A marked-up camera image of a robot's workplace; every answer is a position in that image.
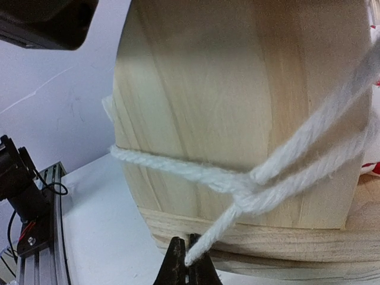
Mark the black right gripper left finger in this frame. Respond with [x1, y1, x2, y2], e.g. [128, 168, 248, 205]
[154, 236, 187, 285]

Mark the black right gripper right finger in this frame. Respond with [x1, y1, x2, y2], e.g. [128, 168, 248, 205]
[187, 252, 223, 285]

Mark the white mattress tie string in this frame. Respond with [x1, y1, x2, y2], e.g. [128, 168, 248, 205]
[101, 38, 380, 267]

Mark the strawberry print ruffled mattress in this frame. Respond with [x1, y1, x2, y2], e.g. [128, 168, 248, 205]
[360, 1, 379, 177]

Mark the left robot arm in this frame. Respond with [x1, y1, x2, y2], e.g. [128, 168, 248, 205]
[1, 0, 99, 50]

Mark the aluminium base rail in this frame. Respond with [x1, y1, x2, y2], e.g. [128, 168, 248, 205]
[1, 162, 71, 284]

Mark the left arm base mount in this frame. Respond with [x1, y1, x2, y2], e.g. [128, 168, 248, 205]
[1, 135, 68, 258]

